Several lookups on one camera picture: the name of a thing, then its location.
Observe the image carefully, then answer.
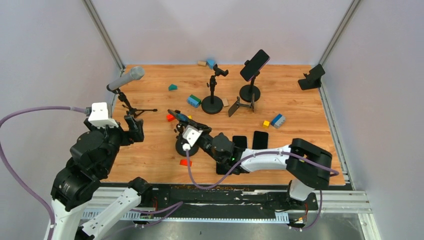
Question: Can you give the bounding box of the black stand of phone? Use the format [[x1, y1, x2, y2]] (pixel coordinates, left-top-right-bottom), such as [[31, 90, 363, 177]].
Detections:
[[201, 64, 229, 115]]

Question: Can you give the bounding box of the black desk phone stand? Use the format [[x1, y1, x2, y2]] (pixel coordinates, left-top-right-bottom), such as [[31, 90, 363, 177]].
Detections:
[[297, 64, 326, 91]]

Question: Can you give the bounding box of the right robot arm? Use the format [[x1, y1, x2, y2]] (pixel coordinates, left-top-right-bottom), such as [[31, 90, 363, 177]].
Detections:
[[182, 125, 339, 209]]

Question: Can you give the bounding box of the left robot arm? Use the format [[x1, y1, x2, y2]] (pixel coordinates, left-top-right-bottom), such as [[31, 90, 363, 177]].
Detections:
[[44, 115, 153, 240]]

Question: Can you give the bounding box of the black microphone tripod stand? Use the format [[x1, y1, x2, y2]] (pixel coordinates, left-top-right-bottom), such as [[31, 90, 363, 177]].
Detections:
[[112, 88, 158, 118]]

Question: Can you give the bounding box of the black round pole stand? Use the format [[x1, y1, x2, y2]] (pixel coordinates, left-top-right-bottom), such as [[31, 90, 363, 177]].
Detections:
[[239, 71, 261, 102]]

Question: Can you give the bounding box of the purple-edged phone on pole stand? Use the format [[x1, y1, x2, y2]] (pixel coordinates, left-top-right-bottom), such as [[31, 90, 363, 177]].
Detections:
[[240, 49, 270, 82]]

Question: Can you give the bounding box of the orange red block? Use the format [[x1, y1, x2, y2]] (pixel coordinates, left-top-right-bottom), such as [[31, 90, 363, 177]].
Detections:
[[179, 159, 193, 167]]

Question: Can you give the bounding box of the red wooden block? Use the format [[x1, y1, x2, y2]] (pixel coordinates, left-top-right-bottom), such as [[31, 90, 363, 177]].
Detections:
[[166, 114, 176, 122]]

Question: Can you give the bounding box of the beige wooden block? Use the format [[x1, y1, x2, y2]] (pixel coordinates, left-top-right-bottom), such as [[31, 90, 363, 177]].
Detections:
[[221, 98, 229, 107]]

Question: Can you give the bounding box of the blue green lego brick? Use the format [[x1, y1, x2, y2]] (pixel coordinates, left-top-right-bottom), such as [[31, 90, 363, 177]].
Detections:
[[187, 94, 202, 108]]

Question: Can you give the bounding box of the teal triangular block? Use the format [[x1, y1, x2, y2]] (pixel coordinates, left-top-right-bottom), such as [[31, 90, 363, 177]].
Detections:
[[168, 84, 178, 91]]

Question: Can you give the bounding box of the small yellow cube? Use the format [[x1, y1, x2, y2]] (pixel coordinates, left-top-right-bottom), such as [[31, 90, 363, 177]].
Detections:
[[262, 120, 270, 129]]

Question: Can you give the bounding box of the grey microphone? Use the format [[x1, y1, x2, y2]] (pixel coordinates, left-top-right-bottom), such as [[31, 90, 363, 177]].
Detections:
[[106, 66, 145, 92]]

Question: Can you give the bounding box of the blue grey lego brick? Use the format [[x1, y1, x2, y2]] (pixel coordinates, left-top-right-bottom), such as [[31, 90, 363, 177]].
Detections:
[[270, 113, 286, 129]]

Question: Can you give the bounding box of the tan wooden cylinder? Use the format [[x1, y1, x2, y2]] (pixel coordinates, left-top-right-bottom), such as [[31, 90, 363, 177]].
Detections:
[[197, 60, 207, 67]]

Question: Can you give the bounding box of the blue triangular block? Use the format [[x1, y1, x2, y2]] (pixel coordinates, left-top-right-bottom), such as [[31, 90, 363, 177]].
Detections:
[[206, 59, 216, 70]]

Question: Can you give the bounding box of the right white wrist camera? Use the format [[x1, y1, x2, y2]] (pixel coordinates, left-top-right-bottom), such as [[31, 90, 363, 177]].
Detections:
[[182, 125, 203, 151]]

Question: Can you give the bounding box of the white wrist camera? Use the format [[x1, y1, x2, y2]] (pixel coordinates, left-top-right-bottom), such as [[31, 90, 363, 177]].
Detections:
[[182, 125, 203, 151], [88, 102, 119, 129]]

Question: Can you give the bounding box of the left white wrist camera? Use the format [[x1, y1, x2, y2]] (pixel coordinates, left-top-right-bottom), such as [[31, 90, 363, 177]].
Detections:
[[88, 102, 119, 129]]

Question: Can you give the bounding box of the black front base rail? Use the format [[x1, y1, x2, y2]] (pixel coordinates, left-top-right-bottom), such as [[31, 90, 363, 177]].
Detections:
[[136, 183, 319, 220]]

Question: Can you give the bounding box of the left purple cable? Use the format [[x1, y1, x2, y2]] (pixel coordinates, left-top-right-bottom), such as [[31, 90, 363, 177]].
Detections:
[[0, 105, 92, 240]]

